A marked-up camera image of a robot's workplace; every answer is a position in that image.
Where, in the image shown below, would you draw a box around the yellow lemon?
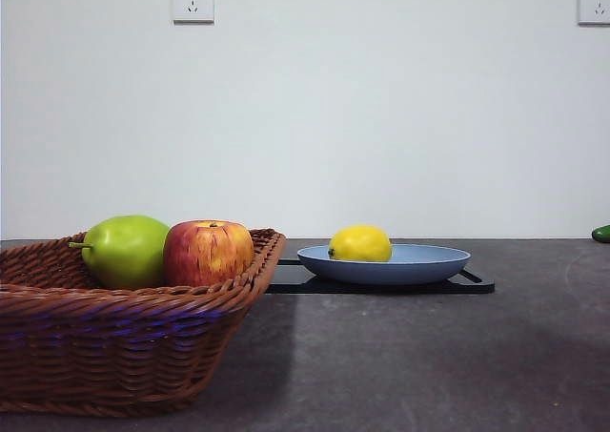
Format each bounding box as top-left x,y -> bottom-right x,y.
328,224 -> 394,263

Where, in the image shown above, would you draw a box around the blue round plate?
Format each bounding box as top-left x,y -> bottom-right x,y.
296,243 -> 473,287

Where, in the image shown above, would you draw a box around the brown wicker basket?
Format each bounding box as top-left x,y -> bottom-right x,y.
0,227 -> 288,419

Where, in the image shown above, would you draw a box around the black flat tray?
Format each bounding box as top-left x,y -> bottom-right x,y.
266,258 -> 496,295

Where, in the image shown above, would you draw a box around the red apple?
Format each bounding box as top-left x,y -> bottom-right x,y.
162,219 -> 255,288

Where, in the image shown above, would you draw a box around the green pear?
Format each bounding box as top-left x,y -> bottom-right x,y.
68,215 -> 172,291

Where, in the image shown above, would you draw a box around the white wall socket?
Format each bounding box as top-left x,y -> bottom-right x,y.
172,0 -> 215,26
577,0 -> 610,27

